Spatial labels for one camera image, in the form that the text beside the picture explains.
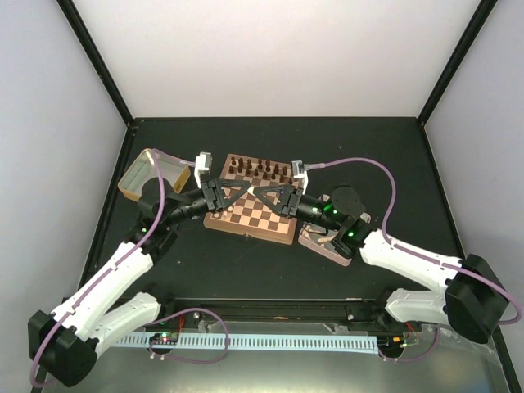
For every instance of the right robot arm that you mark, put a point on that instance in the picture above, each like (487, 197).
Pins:
(464, 294)

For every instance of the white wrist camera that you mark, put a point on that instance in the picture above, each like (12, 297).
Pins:
(202, 166)
(300, 174)

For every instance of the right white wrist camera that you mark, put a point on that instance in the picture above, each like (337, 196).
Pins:
(300, 174)

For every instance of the small circuit board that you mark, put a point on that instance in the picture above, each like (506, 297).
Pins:
(164, 338)

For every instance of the wooden chess board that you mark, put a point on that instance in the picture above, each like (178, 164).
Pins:
(251, 218)

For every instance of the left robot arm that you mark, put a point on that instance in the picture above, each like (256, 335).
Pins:
(68, 341)

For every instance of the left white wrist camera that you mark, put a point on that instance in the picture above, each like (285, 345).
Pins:
(202, 166)

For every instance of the dark chess pieces row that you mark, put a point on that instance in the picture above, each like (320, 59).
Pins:
(258, 171)

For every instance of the gold metal tin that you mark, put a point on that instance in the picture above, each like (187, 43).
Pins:
(173, 169)

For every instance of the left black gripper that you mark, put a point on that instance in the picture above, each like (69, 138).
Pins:
(221, 182)

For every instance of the black mounting rail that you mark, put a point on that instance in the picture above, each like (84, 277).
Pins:
(358, 315)

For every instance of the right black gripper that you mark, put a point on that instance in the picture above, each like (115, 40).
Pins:
(282, 189)

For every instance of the light blue cable duct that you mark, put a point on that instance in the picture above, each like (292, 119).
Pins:
(270, 342)

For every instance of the pink tin with pieces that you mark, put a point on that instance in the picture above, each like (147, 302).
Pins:
(318, 240)

